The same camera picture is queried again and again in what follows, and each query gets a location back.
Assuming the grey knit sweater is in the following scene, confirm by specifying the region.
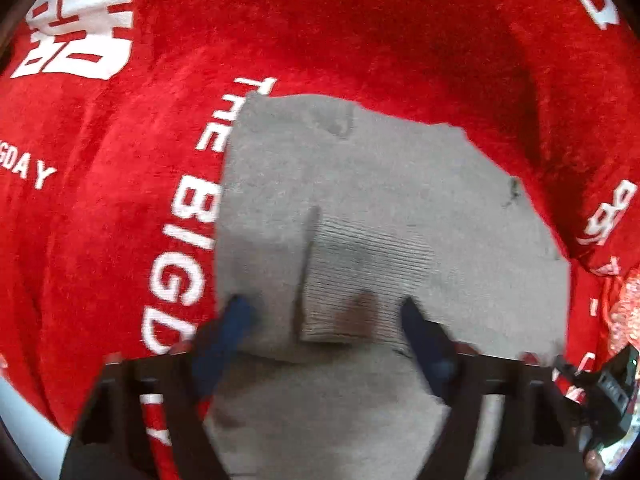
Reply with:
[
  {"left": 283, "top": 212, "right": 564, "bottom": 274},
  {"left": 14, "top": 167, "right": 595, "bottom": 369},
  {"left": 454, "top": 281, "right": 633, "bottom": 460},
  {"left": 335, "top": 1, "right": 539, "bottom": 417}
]
[{"left": 214, "top": 93, "right": 568, "bottom": 479}]

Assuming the person's right hand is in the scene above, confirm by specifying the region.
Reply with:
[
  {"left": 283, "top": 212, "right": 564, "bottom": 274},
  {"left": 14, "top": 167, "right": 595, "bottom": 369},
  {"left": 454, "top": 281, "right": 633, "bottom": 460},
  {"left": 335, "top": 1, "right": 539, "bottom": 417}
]
[{"left": 584, "top": 450, "right": 605, "bottom": 480}]

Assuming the red embroidered cushion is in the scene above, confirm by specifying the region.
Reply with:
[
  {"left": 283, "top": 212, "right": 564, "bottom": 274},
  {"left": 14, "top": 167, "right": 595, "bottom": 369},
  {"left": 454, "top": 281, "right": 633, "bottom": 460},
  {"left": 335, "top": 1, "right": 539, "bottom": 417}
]
[{"left": 601, "top": 266, "right": 640, "bottom": 356}]

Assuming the red wedding blanket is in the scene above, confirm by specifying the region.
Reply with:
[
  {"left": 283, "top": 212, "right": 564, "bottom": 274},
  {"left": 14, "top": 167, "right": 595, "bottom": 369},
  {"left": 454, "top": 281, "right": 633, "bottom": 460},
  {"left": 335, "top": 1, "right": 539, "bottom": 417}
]
[{"left": 0, "top": 0, "right": 640, "bottom": 480}]

